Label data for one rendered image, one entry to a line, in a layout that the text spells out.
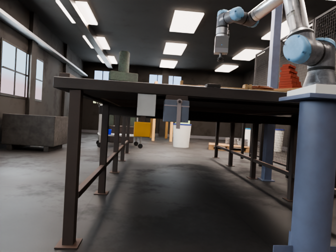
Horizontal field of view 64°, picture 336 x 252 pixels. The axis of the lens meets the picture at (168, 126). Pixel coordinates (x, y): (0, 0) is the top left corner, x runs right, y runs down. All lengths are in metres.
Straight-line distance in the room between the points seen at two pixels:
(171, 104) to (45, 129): 4.25
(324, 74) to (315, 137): 0.29
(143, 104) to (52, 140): 4.12
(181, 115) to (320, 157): 0.69
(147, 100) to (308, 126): 0.80
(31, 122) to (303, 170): 4.94
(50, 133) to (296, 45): 4.76
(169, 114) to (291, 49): 0.66
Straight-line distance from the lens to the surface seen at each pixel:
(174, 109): 1.47
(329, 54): 1.46
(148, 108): 1.49
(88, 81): 1.52
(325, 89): 1.34
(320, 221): 1.46
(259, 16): 1.83
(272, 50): 3.91
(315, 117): 1.39
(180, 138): 7.38
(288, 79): 2.69
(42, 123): 5.55
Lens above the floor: 0.72
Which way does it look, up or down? 1 degrees down
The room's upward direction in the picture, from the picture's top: 3 degrees clockwise
